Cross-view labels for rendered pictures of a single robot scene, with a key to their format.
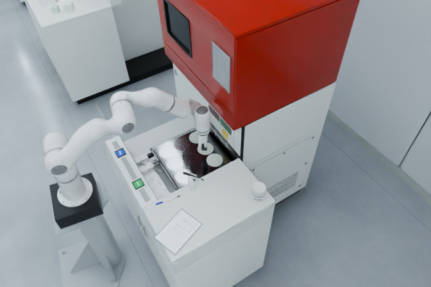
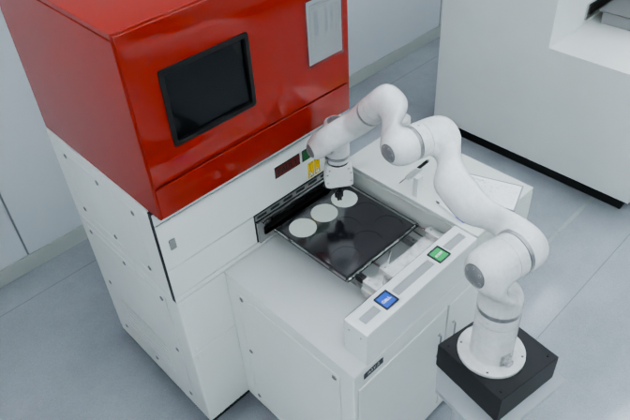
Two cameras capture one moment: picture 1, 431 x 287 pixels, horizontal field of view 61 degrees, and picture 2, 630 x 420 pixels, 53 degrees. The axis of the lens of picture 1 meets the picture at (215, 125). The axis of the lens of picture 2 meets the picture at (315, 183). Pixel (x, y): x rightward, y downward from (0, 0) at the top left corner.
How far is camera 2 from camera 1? 254 cm
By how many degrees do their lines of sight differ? 68
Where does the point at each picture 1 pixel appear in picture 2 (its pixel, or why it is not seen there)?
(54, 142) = (503, 240)
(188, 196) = (431, 194)
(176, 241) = (505, 189)
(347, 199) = not seen: hidden behind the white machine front
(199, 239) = (489, 172)
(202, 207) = not seen: hidden behind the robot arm
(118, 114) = (441, 124)
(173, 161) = (365, 243)
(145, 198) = (457, 239)
